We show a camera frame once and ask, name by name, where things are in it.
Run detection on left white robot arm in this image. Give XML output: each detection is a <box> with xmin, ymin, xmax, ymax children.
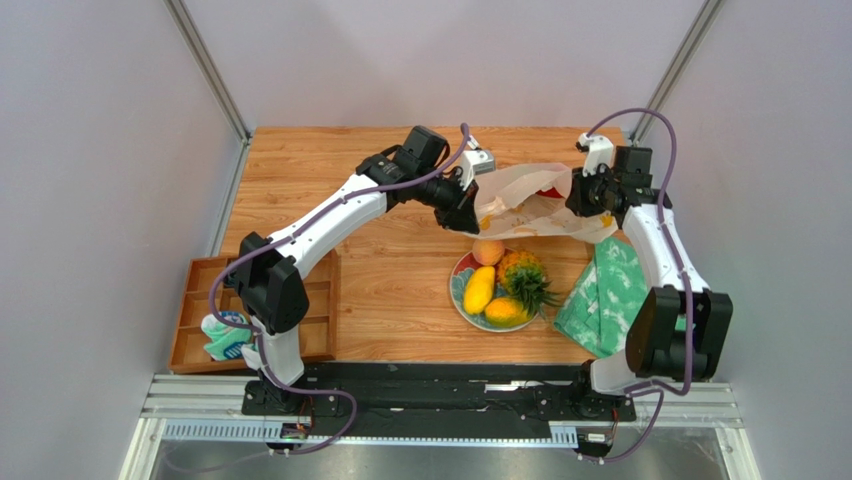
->
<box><xmin>216</xmin><ymin>124</ymin><xmax>496</xmax><ymax>393</ymax></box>

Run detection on red fake fruit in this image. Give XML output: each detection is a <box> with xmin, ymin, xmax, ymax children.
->
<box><xmin>536</xmin><ymin>188</ymin><xmax>564</xmax><ymax>199</ymax></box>

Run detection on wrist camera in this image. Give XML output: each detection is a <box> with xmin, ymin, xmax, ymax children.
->
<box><xmin>576</xmin><ymin>133</ymin><xmax>615</xmax><ymax>177</ymax></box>
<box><xmin>458</xmin><ymin>136</ymin><xmax>497</xmax><ymax>189</ymax></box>

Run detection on yellow fake fruit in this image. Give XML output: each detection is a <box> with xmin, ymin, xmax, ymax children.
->
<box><xmin>462</xmin><ymin>266</ymin><xmax>496</xmax><ymax>315</ymax></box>

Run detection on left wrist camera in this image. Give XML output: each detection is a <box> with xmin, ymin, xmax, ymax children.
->
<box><xmin>458</xmin><ymin>136</ymin><xmax>497</xmax><ymax>189</ymax></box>

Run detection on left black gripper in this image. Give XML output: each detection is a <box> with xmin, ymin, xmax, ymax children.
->
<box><xmin>414</xmin><ymin>170</ymin><xmax>480</xmax><ymax>237</ymax></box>

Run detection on yellow green fake mango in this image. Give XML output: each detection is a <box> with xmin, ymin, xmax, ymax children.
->
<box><xmin>484</xmin><ymin>297</ymin><xmax>533</xmax><ymax>328</ymax></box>

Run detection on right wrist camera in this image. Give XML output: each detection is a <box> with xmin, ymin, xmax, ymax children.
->
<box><xmin>576</xmin><ymin>133</ymin><xmax>615</xmax><ymax>177</ymax></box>

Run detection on wooden compartment tray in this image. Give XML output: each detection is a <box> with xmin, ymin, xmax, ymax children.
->
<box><xmin>168</xmin><ymin>251</ymin><xmax>341</xmax><ymax>374</ymax></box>

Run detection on red and teal floral plate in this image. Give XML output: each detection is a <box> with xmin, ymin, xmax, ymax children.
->
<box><xmin>449</xmin><ymin>251</ymin><xmax>538</xmax><ymax>333</ymax></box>

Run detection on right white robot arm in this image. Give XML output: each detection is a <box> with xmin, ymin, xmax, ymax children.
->
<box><xmin>565</xmin><ymin>135</ymin><xmax>733</xmax><ymax>396</ymax></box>

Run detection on green white tie-dye cloth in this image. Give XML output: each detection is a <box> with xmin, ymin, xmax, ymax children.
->
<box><xmin>553</xmin><ymin>238</ymin><xmax>650</xmax><ymax>358</ymax></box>

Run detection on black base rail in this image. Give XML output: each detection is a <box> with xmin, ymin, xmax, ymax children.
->
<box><xmin>241</xmin><ymin>362</ymin><xmax>637</xmax><ymax>440</ymax></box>

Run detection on banana print plastic bag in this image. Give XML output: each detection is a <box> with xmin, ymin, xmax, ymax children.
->
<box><xmin>475</xmin><ymin>163</ymin><xmax>617</xmax><ymax>244</ymax></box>

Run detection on fake pineapple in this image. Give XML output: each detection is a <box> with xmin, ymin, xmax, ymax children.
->
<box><xmin>496</xmin><ymin>250</ymin><xmax>562</xmax><ymax>315</ymax></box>

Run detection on fake peach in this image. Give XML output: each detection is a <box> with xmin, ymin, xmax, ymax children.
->
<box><xmin>471</xmin><ymin>239</ymin><xmax>505</xmax><ymax>266</ymax></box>

